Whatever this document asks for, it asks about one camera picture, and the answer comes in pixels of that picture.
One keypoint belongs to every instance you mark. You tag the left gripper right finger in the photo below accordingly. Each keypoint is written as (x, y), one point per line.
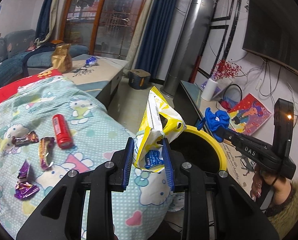
(213, 200)

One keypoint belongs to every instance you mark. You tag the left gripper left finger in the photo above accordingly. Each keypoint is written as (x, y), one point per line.
(60, 214)

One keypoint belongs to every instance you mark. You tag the purple candy wrapper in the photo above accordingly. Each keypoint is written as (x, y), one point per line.
(23, 188)

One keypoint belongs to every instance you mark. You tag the blue plastic bag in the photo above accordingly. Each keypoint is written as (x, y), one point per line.
(214, 121)

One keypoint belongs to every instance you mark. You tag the orange brown snack wrapper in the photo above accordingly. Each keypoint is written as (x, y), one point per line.
(44, 149)

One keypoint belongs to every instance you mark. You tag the yellow white snack bag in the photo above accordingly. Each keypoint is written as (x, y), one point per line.
(160, 121)

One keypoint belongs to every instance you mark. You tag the red cylindrical can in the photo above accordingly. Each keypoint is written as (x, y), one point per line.
(62, 132)

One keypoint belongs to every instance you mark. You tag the brown chocolate bar wrapper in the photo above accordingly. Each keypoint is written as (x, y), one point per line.
(30, 138)

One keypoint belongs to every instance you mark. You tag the yellow rimmed trash bin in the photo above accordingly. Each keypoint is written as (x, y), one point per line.
(200, 149)

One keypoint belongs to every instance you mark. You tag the colourful painting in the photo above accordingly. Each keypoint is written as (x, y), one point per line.
(248, 115)

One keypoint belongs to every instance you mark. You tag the fur trimmed sleeve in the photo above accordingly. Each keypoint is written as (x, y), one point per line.
(283, 217)

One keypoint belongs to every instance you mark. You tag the tv console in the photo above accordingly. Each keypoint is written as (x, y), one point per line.
(189, 104)

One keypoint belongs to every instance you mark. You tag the hello kitty blanket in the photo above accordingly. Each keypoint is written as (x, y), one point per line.
(137, 212)

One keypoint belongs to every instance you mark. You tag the white vase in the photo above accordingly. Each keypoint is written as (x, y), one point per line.
(208, 89)

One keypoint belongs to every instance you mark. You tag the red berry branches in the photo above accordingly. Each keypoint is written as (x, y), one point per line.
(225, 69)

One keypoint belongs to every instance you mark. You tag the small dark storage box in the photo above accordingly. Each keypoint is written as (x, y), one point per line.
(139, 79)

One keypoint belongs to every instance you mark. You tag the red floral blanket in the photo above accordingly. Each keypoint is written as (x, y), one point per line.
(12, 88)

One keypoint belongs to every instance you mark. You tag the right blue curtain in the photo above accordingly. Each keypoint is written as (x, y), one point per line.
(155, 36)

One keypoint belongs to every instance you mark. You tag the blue curtain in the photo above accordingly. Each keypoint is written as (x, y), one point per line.
(155, 36)
(43, 25)

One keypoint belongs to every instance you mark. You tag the coffee table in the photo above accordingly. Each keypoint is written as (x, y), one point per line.
(101, 80)

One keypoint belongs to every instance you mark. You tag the silver tower air conditioner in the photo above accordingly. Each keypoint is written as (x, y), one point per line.
(192, 35)

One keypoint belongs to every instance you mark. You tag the gold paper bag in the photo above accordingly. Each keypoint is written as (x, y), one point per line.
(61, 58)

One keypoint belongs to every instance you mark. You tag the blue white wrapper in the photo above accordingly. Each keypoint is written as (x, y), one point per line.
(92, 61)

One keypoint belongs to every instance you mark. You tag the blue sectional sofa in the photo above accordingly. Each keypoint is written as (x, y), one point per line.
(14, 49)

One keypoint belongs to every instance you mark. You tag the left blue curtain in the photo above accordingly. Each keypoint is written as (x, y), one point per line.
(43, 25)

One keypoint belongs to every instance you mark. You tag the wooden glass sliding door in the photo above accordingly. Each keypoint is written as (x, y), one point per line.
(105, 27)

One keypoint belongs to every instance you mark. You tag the wall television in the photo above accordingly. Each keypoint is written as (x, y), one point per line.
(272, 31)

